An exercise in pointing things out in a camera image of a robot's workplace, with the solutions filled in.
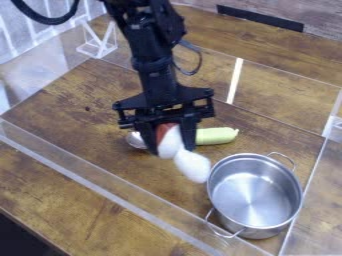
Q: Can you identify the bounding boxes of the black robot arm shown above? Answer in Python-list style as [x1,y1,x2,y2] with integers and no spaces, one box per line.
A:
[101,0,214,153]

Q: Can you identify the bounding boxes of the clear acrylic triangle bracket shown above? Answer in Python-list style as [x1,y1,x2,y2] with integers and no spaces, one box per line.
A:
[76,22,117,59]

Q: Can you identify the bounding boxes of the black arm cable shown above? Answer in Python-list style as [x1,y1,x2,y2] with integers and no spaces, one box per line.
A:
[9,0,204,77]

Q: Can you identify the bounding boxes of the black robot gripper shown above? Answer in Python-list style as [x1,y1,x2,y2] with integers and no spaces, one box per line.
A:
[112,85,215,155]

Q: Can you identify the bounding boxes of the silver pot with handles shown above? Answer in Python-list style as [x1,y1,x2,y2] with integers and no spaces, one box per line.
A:
[204,152,303,240]

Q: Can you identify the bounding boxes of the clear acrylic front barrier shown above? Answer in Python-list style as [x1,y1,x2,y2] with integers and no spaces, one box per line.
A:
[0,118,272,256]

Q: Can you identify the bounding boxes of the spoon with green handle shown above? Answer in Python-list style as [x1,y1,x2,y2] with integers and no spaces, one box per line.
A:
[125,127,239,149]

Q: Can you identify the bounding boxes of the black wall strip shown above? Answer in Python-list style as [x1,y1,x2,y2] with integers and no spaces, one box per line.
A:
[216,4,305,32]

